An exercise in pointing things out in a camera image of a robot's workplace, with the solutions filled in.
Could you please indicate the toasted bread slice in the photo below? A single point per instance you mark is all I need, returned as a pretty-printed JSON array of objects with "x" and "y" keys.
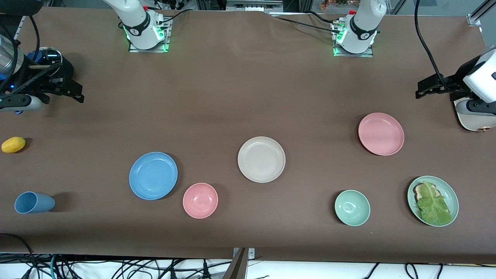
[{"x": 418, "y": 190}]

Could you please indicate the green plastic bowl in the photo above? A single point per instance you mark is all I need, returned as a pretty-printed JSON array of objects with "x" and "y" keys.
[{"x": 352, "y": 207}]

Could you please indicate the colourful background objects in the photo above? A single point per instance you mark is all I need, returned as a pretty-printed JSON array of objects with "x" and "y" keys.
[{"x": 329, "y": 4}]

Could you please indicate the brown table cover sheet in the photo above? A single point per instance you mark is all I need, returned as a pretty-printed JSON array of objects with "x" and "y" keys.
[{"x": 248, "y": 97}]

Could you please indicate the blue plastic cup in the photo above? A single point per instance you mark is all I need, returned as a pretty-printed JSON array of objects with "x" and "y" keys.
[{"x": 34, "y": 202}]

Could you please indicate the pink plastic bowl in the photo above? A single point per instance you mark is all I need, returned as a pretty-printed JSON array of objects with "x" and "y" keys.
[{"x": 200, "y": 200}]

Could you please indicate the green lettuce leaf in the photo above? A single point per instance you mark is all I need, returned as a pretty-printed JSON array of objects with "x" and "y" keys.
[{"x": 434, "y": 205}]

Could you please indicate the green plastic plate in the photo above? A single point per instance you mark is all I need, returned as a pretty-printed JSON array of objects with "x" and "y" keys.
[{"x": 451, "y": 197}]

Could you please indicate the yellow lemon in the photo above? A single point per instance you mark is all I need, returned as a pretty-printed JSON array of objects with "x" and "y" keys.
[{"x": 13, "y": 144}]

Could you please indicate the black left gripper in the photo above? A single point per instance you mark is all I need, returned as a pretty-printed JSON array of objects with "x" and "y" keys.
[{"x": 456, "y": 80}]

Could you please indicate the blue plastic plate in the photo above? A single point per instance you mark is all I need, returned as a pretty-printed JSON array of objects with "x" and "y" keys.
[{"x": 153, "y": 175}]

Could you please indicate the pink plastic plate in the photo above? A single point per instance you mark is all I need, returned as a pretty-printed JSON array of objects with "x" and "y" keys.
[{"x": 381, "y": 133}]

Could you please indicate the small metal bracket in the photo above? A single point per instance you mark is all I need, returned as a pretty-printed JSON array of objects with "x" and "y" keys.
[{"x": 251, "y": 253}]

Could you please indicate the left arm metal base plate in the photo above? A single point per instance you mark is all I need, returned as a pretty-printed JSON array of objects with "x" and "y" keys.
[{"x": 354, "y": 54}]

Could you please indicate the beige toaster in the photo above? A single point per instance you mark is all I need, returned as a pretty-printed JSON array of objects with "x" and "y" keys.
[{"x": 476, "y": 122}]

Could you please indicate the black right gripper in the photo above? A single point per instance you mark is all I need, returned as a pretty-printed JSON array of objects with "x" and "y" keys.
[{"x": 62, "y": 71}]

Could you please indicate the aluminium table edge rail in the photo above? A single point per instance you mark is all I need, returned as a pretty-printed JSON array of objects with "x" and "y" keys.
[{"x": 19, "y": 31}]

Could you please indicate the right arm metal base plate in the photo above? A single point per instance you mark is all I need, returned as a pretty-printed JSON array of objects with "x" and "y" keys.
[{"x": 149, "y": 49}]

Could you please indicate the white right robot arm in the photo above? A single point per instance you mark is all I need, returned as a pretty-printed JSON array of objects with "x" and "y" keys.
[{"x": 135, "y": 19}]

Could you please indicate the glass pot lid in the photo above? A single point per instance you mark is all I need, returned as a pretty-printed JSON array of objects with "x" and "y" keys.
[{"x": 52, "y": 56}]

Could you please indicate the aluminium profile bar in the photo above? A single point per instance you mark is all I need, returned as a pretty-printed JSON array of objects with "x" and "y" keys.
[{"x": 478, "y": 13}]

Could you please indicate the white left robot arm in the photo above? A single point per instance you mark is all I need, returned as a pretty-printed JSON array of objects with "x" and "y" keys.
[{"x": 364, "y": 23}]

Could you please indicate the aluminium frame piece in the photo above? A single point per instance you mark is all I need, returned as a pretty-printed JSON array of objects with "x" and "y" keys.
[{"x": 254, "y": 6}]

